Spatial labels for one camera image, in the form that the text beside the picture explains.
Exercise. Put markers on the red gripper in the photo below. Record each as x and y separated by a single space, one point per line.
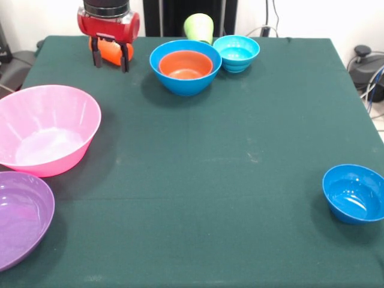
111 28

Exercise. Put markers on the orange plastic cup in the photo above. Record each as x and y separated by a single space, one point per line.
109 54

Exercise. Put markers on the orange plastic bowl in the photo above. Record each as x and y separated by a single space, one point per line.
186 66

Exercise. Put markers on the large light blue bowl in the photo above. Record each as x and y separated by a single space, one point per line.
186 87

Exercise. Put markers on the green plastic cup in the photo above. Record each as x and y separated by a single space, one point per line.
198 27

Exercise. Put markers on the large pink plastic bowl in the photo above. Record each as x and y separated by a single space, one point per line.
45 129

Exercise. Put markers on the small cyan ribbed bowl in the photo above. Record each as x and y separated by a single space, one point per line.
236 55

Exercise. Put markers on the large purple plastic bowl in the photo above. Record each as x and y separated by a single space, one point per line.
21 219

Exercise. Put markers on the grey office chair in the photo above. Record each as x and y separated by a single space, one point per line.
15 69

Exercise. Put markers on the dark green tablecloth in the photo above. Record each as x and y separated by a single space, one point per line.
240 150

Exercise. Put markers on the small dark blue bowl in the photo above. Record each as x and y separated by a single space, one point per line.
354 195

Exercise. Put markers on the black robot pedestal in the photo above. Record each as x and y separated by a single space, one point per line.
168 15

